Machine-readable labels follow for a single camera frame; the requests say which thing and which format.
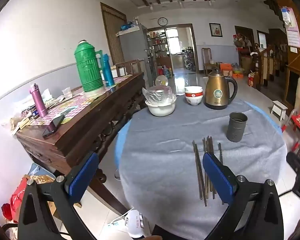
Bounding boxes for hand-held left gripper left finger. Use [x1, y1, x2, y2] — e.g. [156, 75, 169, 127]
[17, 151, 100, 240]

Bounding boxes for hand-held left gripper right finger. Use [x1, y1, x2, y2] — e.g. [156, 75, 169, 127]
[202, 152, 284, 240]

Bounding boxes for row of brown chopsticks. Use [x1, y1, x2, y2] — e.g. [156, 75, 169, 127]
[192, 136, 226, 207]

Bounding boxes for grey metal chopstick holder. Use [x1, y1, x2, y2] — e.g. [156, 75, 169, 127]
[226, 111, 248, 143]

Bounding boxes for gold foil packet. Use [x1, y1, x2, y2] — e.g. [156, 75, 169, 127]
[25, 174, 55, 184]

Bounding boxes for dark wooden sideboard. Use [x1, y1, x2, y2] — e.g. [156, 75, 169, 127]
[15, 72, 147, 217]

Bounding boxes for blue table cloth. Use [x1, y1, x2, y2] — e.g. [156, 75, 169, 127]
[115, 100, 283, 181]

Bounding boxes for white power strip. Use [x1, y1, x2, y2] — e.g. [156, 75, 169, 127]
[107, 217, 127, 232]

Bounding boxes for black smartphone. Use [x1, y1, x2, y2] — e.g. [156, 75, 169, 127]
[42, 115, 65, 139]

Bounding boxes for white electric heater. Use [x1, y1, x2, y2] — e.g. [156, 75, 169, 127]
[124, 208, 146, 238]

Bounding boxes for red plastic bag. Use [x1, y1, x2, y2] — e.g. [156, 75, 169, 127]
[1, 176, 28, 223]

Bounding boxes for pink checked cloth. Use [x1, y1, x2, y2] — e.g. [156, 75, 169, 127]
[22, 76, 131, 127]

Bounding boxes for small white stool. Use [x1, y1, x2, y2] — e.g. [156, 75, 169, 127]
[270, 100, 289, 121]

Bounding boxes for white bowl with red print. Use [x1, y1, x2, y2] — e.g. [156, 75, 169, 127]
[185, 94, 204, 106]

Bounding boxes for pile of papers and packets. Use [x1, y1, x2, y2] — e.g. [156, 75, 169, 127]
[0, 88, 65, 136]

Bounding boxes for gold electric kettle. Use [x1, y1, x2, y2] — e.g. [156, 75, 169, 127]
[204, 63, 238, 110]

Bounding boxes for purple drinking bottle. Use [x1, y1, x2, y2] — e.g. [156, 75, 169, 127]
[29, 83, 49, 118]

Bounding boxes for white enamel basin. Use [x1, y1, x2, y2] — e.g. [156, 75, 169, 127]
[145, 96, 177, 117]

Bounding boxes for white bowl with red band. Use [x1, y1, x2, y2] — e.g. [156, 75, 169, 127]
[184, 86, 204, 97]

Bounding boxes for red and yellow packet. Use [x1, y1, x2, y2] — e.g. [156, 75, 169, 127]
[247, 72, 257, 87]

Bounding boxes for orange cardboard box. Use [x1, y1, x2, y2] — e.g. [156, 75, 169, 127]
[219, 63, 234, 77]

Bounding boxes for blue thermos bottle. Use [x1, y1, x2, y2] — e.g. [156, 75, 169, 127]
[100, 53, 115, 87]

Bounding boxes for green thermos flask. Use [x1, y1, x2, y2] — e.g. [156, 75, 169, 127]
[73, 40, 106, 93]

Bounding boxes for round steel lid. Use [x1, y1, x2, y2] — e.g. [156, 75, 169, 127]
[155, 75, 169, 87]

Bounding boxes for wooden chair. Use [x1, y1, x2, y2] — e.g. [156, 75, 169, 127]
[202, 47, 217, 75]

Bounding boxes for wooden stair railing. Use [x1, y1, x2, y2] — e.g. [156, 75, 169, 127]
[252, 43, 291, 91]

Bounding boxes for grey refrigerator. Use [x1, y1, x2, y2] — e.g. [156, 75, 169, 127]
[115, 24, 154, 86]

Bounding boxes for brown wooden door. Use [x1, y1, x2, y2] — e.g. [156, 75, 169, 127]
[100, 2, 128, 66]

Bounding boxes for wall calendar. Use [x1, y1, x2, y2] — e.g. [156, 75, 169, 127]
[280, 7, 300, 49]

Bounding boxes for framed wall picture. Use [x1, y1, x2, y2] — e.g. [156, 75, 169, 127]
[209, 23, 223, 38]

